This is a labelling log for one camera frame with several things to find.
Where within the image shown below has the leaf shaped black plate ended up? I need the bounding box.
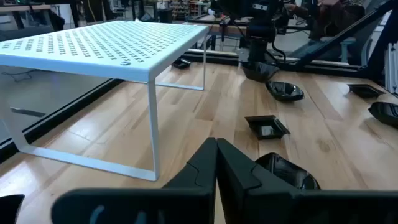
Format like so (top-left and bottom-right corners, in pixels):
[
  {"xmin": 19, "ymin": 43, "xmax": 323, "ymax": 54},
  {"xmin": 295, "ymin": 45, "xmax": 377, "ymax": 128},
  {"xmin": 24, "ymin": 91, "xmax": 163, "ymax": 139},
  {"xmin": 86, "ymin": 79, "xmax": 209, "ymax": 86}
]
[
  {"xmin": 254, "ymin": 152, "xmax": 321, "ymax": 190},
  {"xmin": 265, "ymin": 80, "xmax": 305, "ymax": 102},
  {"xmin": 368, "ymin": 101, "xmax": 398, "ymax": 128}
]

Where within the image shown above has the wavy square black plate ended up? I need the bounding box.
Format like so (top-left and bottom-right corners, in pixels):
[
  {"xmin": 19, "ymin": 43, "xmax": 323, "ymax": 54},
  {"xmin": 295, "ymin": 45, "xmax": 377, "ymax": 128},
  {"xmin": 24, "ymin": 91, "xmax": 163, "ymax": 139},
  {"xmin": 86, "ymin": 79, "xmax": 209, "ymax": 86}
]
[{"xmin": 241, "ymin": 61, "xmax": 280, "ymax": 83}]

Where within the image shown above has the silver aluminium extrusion post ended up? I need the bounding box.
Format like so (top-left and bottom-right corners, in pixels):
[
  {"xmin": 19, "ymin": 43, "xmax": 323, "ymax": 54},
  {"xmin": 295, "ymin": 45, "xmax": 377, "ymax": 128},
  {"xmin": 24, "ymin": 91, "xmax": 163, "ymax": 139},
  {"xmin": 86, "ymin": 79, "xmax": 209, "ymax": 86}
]
[{"xmin": 384, "ymin": 42, "xmax": 398, "ymax": 94}]

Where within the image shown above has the white perforated shelf riser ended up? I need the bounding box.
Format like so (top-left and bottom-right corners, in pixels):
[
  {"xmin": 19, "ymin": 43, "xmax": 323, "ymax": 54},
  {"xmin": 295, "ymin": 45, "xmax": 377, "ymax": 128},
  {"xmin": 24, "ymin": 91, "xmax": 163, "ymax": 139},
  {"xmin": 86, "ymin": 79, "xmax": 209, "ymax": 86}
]
[{"xmin": 0, "ymin": 20, "xmax": 210, "ymax": 182}]

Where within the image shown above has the small square black plate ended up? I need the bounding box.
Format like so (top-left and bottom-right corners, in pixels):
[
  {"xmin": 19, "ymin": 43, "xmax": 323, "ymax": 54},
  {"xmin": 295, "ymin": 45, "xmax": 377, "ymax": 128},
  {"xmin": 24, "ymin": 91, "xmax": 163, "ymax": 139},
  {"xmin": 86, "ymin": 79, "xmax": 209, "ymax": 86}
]
[
  {"xmin": 244, "ymin": 114, "xmax": 291, "ymax": 141},
  {"xmin": 171, "ymin": 58, "xmax": 192, "ymax": 70},
  {"xmin": 347, "ymin": 83, "xmax": 386, "ymax": 99},
  {"xmin": 0, "ymin": 194, "xmax": 25, "ymax": 224}
]

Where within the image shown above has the black floor cable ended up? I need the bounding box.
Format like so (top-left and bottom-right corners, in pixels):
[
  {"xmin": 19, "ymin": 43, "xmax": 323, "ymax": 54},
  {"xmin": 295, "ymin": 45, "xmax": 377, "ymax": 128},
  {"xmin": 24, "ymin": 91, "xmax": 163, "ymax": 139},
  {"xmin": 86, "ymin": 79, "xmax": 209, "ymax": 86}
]
[{"xmin": 1, "ymin": 68, "xmax": 40, "ymax": 83}]

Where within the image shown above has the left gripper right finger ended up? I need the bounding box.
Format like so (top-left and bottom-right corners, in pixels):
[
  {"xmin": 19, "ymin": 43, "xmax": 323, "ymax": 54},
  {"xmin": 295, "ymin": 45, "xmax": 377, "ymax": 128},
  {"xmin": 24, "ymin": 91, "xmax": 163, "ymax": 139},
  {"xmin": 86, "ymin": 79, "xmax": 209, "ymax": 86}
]
[{"xmin": 216, "ymin": 138, "xmax": 398, "ymax": 224}]

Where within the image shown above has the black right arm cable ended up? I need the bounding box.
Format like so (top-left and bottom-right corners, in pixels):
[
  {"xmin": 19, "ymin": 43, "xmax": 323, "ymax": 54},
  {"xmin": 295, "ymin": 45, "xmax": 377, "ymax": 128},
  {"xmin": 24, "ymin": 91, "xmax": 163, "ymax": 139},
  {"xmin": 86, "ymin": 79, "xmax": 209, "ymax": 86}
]
[{"xmin": 270, "ymin": 39, "xmax": 287, "ymax": 65}]

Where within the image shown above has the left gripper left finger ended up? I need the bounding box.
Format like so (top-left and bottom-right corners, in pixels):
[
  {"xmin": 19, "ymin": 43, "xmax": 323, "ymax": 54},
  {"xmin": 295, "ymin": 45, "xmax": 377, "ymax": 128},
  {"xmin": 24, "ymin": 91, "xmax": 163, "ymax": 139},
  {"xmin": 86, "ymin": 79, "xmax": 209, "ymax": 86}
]
[{"xmin": 51, "ymin": 137, "xmax": 218, "ymax": 224}]

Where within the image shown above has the wooden workbench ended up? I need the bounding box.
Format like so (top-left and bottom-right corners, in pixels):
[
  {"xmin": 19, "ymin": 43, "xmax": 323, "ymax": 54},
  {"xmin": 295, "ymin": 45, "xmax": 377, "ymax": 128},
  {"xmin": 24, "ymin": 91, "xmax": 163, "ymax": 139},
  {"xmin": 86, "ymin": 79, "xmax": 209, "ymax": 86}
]
[{"xmin": 174, "ymin": 18, "xmax": 249, "ymax": 37}]

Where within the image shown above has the light blue stool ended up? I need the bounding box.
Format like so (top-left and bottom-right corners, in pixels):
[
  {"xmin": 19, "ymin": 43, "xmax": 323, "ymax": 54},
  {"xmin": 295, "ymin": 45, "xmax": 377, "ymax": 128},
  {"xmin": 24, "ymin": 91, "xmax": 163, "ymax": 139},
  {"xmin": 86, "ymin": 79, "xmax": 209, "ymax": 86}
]
[{"xmin": 320, "ymin": 36, "xmax": 357, "ymax": 63}]

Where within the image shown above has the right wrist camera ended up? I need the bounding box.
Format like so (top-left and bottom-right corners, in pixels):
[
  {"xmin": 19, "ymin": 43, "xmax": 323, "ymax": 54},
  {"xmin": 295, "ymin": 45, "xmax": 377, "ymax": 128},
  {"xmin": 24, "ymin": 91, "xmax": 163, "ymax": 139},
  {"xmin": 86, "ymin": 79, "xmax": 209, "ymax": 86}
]
[{"xmin": 251, "ymin": 2, "xmax": 269, "ymax": 12}]

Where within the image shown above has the person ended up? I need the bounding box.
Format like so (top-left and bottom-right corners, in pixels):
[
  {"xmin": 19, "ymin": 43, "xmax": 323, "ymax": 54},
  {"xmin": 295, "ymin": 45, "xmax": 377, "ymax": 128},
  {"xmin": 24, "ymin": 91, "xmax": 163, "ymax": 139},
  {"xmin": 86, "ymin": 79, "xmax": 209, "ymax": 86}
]
[{"xmin": 284, "ymin": 0, "xmax": 367, "ymax": 41}]

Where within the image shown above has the black waste bin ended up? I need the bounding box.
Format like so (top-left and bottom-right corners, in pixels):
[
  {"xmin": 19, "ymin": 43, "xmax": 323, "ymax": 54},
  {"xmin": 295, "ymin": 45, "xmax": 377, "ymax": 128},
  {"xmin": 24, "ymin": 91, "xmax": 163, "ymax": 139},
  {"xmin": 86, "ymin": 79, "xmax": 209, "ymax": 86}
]
[{"xmin": 158, "ymin": 8, "xmax": 174, "ymax": 24}]

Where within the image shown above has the black diagonal stand strut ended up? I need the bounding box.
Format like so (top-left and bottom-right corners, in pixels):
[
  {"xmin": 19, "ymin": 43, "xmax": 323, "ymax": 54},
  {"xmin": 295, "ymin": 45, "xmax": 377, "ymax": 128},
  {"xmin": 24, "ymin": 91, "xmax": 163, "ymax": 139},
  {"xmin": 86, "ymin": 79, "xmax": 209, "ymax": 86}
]
[{"xmin": 287, "ymin": 0, "xmax": 398, "ymax": 80}]

